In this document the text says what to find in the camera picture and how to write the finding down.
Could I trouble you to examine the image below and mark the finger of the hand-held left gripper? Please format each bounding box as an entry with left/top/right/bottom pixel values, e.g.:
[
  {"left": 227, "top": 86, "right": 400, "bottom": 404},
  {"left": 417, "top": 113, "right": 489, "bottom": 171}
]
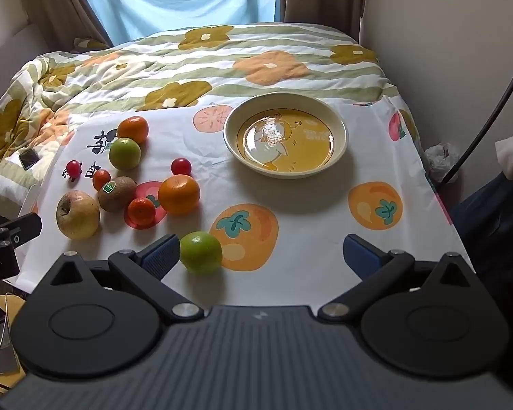
[{"left": 0, "top": 214, "right": 42, "bottom": 250}]

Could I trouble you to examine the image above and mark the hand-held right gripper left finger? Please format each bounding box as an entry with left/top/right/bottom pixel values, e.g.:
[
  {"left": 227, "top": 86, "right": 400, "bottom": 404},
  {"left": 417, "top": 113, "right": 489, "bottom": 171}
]
[{"left": 47, "top": 234, "right": 206, "bottom": 324}]

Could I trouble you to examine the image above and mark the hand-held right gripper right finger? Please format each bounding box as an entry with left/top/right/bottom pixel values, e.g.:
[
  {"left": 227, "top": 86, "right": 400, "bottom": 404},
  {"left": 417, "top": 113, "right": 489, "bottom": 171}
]
[{"left": 317, "top": 234, "right": 475, "bottom": 323}]

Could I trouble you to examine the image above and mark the green apple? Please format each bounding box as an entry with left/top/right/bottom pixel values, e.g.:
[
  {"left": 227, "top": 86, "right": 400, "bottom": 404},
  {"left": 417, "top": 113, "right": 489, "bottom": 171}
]
[
  {"left": 179, "top": 231, "right": 223, "bottom": 275},
  {"left": 108, "top": 137, "right": 142, "bottom": 170}
]

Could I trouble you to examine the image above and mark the small tangerine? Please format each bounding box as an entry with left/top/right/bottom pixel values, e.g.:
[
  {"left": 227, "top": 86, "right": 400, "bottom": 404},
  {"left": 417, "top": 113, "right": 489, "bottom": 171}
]
[{"left": 128, "top": 197, "right": 157, "bottom": 228}]

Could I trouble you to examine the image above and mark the wrinkled yellow-red apple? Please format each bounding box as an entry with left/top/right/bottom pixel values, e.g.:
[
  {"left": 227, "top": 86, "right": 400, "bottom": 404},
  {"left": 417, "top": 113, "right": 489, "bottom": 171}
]
[{"left": 56, "top": 191, "right": 101, "bottom": 240}]

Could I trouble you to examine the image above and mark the large orange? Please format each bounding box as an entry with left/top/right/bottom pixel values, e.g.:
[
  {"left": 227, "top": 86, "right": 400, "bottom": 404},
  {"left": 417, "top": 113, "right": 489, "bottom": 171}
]
[{"left": 158, "top": 175, "right": 201, "bottom": 216}]

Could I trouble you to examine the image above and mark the brown kiwi with green sticker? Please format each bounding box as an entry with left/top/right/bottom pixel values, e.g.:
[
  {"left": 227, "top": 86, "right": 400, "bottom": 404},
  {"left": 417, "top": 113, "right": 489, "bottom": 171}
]
[{"left": 97, "top": 177, "right": 137, "bottom": 213}]

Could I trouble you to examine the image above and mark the orange-red cherry tomato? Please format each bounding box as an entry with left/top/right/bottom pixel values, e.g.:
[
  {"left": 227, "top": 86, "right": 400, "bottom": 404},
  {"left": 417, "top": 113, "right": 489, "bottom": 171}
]
[{"left": 92, "top": 169, "right": 112, "bottom": 191}]

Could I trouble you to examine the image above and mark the medium orange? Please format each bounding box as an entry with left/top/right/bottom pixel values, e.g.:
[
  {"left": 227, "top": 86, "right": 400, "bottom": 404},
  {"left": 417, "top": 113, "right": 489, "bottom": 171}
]
[{"left": 117, "top": 116, "right": 149, "bottom": 145}]

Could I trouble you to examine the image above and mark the white fruit bowl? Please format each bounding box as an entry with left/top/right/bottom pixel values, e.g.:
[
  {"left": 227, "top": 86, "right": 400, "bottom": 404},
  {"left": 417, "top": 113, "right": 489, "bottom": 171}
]
[{"left": 223, "top": 93, "right": 349, "bottom": 178}]

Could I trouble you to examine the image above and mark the black smartphone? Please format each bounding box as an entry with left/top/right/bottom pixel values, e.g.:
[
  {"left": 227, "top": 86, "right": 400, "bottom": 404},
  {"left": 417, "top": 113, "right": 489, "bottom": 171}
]
[{"left": 18, "top": 149, "right": 40, "bottom": 170}]

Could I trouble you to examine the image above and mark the white fruit print cloth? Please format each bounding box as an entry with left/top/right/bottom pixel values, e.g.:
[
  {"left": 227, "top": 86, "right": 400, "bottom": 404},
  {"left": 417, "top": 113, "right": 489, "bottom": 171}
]
[{"left": 15, "top": 94, "right": 460, "bottom": 308}]

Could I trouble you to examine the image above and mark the white plastic bag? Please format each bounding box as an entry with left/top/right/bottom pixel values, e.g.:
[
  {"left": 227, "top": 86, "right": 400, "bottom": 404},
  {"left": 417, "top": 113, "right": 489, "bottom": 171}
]
[{"left": 424, "top": 142, "right": 459, "bottom": 182}]

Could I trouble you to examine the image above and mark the dark cloth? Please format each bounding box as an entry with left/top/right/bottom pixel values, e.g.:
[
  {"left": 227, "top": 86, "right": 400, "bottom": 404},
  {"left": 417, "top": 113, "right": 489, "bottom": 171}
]
[{"left": 449, "top": 170, "right": 513, "bottom": 308}]

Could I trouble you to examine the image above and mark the floral pillow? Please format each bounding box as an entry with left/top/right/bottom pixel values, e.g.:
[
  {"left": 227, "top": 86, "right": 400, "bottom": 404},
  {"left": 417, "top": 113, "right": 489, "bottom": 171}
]
[{"left": 74, "top": 38, "right": 108, "bottom": 51}]

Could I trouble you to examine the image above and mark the floral striped blanket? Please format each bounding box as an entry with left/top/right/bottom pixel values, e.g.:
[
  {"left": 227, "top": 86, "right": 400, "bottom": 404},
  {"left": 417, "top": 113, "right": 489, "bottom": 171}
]
[{"left": 0, "top": 23, "right": 420, "bottom": 218}]

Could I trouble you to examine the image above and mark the white cable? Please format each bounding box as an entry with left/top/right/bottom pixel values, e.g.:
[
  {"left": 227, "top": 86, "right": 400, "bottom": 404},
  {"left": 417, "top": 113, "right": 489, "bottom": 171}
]
[{"left": 0, "top": 305, "right": 10, "bottom": 357}]

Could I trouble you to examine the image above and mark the black cable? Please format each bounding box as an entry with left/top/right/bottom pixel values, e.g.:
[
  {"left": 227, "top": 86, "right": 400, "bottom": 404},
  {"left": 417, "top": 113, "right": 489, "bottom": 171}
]
[{"left": 436, "top": 49, "right": 513, "bottom": 189}]

